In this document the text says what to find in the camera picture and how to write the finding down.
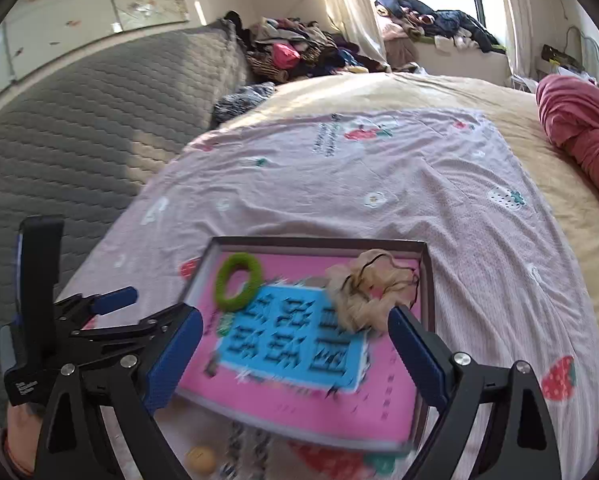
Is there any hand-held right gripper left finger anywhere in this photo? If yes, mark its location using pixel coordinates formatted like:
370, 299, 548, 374
33, 305, 205, 480

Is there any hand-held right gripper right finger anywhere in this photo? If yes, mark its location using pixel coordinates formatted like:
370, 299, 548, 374
388, 304, 564, 480

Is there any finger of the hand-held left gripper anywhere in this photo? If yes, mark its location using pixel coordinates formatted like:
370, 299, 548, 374
54, 287, 139, 329
69, 304, 190, 361

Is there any walnut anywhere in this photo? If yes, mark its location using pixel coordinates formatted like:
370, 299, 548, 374
186, 445, 218, 475

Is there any dark box with pink bottom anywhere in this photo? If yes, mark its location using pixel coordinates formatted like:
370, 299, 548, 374
174, 236, 436, 456

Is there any person's left forearm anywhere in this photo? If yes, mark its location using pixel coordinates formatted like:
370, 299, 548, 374
2, 402, 42, 478

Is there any beige scrunchie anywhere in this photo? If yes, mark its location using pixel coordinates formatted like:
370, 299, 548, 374
326, 250, 420, 333

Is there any grey quilted headboard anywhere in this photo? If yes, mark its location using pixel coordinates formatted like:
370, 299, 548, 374
0, 27, 252, 426

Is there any pink strawberry print sheet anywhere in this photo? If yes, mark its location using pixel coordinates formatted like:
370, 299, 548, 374
54, 107, 599, 480

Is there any dark floral cloth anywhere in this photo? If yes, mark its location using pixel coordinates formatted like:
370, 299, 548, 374
213, 82, 276, 128

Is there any pink rolled blanket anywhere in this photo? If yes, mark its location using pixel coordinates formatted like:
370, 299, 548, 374
536, 74, 599, 206

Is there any window seat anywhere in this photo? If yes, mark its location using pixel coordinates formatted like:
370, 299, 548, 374
383, 37, 511, 86

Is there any pile of clothes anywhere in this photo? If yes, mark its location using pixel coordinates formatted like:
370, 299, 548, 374
222, 11, 393, 85

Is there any dark bag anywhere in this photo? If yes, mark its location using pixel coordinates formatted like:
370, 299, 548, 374
542, 44, 597, 75

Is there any clothes heap on windowsill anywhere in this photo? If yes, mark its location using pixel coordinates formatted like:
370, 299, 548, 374
374, 0, 505, 56

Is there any cream curtain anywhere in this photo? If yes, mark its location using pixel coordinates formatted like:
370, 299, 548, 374
319, 0, 390, 68
494, 0, 535, 81

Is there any thin black hair tie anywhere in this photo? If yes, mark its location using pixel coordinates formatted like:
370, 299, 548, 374
342, 254, 421, 307

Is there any green fuzzy hair ring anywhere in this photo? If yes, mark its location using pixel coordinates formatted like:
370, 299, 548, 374
215, 253, 264, 311

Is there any floral wall panel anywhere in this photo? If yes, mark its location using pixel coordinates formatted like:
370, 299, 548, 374
0, 0, 190, 111

